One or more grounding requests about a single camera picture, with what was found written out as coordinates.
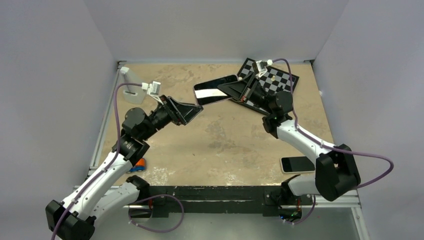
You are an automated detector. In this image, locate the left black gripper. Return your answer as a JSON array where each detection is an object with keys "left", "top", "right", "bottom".
[{"left": 140, "top": 94, "right": 202, "bottom": 140}]

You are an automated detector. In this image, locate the white dispenser stand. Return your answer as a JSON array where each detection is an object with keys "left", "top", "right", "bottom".
[{"left": 119, "top": 66, "right": 148, "bottom": 105}]

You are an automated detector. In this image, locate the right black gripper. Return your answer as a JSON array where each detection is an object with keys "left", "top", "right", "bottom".
[{"left": 216, "top": 72, "right": 274, "bottom": 115}]

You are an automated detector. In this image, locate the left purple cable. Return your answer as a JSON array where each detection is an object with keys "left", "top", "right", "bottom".
[{"left": 49, "top": 82, "right": 147, "bottom": 240}]

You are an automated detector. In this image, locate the black white chessboard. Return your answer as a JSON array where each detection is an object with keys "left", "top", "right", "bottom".
[{"left": 237, "top": 58, "right": 300, "bottom": 95}]

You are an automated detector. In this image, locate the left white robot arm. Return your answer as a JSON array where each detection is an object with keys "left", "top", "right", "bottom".
[{"left": 45, "top": 95, "right": 203, "bottom": 240}]

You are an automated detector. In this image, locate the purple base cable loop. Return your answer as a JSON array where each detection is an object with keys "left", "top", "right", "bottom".
[{"left": 128, "top": 193, "right": 186, "bottom": 234}]

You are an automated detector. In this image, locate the phone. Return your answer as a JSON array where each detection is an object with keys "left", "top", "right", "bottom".
[
  {"left": 193, "top": 74, "right": 239, "bottom": 106},
  {"left": 280, "top": 156, "right": 316, "bottom": 174}
]

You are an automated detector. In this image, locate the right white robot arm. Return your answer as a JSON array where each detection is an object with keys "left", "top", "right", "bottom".
[{"left": 217, "top": 73, "right": 361, "bottom": 204}]

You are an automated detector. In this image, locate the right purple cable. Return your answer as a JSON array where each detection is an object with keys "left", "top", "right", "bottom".
[{"left": 272, "top": 58, "right": 395, "bottom": 190}]

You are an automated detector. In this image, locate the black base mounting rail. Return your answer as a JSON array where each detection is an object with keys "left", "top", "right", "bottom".
[{"left": 127, "top": 185, "right": 314, "bottom": 220}]

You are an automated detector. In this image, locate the aluminium frame rail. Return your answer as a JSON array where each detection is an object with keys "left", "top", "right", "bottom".
[{"left": 343, "top": 189, "right": 361, "bottom": 205}]

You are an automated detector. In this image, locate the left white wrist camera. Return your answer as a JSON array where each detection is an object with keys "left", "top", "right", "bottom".
[{"left": 141, "top": 81, "right": 164, "bottom": 105}]

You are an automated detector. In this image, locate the colourful toy car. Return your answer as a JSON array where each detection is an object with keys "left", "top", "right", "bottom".
[{"left": 128, "top": 158, "right": 146, "bottom": 173}]

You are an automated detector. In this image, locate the phone in white case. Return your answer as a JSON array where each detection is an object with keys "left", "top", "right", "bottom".
[{"left": 280, "top": 156, "right": 316, "bottom": 174}]

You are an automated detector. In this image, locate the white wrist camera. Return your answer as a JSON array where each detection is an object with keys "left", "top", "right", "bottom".
[
  {"left": 252, "top": 59, "right": 274, "bottom": 79},
  {"left": 141, "top": 81, "right": 164, "bottom": 105}
]

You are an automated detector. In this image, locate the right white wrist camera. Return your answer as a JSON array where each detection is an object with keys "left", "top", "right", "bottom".
[{"left": 252, "top": 59, "right": 274, "bottom": 79}]

